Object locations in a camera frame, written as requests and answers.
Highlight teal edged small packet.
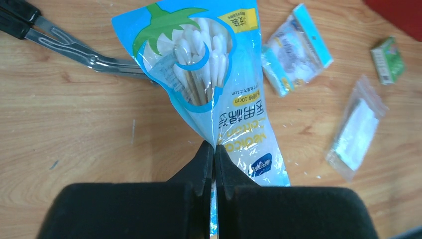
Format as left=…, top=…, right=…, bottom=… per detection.
left=261, top=3, right=333, bottom=97

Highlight blue cotton swab packet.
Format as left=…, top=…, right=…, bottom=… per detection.
left=110, top=0, right=291, bottom=236

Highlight clear bag white gauze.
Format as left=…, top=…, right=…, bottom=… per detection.
left=325, top=75, right=389, bottom=182

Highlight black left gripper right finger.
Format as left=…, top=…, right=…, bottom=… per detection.
left=214, top=145, right=378, bottom=239

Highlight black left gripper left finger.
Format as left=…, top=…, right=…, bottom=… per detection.
left=37, top=141, right=214, bottom=239

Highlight small green box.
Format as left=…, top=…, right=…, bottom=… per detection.
left=370, top=36, right=406, bottom=85

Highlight black red medicine case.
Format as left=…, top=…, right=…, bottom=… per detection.
left=364, top=0, right=422, bottom=42

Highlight black handled scissors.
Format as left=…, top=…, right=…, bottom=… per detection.
left=0, top=0, right=158, bottom=86

